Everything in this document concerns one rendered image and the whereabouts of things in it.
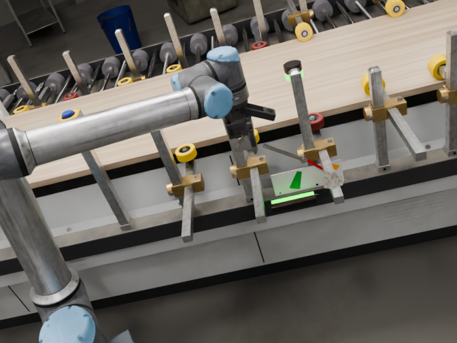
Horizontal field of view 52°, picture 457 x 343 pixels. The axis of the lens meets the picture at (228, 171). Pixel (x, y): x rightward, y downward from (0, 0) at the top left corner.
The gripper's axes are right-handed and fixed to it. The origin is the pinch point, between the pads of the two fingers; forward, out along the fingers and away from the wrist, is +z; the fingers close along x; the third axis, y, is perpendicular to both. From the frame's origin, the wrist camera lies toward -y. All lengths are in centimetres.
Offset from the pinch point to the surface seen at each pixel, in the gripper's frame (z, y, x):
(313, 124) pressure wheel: 6.2, -21.5, -16.7
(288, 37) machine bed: 25, -28, -153
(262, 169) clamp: 12.7, 0.2, -5.6
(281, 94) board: 6.2, -13.0, -45.6
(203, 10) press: 83, 48, -458
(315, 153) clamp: 11.0, -19.2, -5.6
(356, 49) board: 6, -51, -70
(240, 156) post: 5.2, 6.6, -6.4
